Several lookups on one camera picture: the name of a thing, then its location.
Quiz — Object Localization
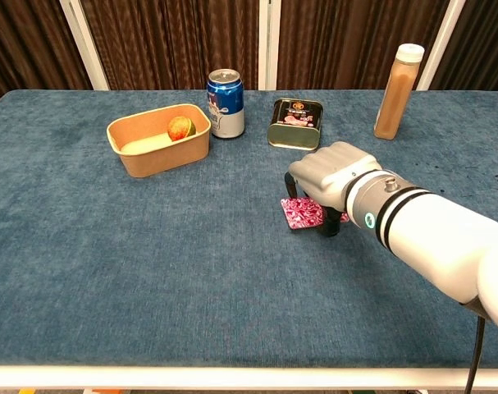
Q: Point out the blue white drink can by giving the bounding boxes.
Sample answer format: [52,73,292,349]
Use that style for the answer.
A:
[206,68,246,140]

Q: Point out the tan paper bowl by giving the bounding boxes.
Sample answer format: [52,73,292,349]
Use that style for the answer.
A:
[106,103,212,179]

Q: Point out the red white patterned packet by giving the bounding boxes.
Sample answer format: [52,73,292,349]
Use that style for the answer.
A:
[280,195,351,233]

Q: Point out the brown drink bottle white cap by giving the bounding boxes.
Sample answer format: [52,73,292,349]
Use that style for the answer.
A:
[372,43,426,141]

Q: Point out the white table frame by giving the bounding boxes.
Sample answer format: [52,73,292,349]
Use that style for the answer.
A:
[0,363,498,391]

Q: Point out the black gold luncheon meat tin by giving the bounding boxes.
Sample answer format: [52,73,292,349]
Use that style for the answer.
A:
[267,97,324,152]

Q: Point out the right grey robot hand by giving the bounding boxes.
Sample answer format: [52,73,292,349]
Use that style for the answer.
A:
[284,141,383,239]

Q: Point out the blue table cloth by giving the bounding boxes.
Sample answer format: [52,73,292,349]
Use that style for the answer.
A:
[0,89,498,369]

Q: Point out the white partition post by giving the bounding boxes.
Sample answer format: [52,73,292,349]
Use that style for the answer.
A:
[58,0,110,91]
[258,0,281,91]
[416,0,467,91]

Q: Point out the red green round fruit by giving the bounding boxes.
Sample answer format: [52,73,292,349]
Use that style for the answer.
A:
[167,116,197,142]

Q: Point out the brown pleated curtain panel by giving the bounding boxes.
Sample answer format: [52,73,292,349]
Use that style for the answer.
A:
[276,0,451,91]
[431,0,498,92]
[79,0,260,91]
[0,0,93,108]

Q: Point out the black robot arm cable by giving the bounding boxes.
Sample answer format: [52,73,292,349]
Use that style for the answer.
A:
[461,300,488,394]

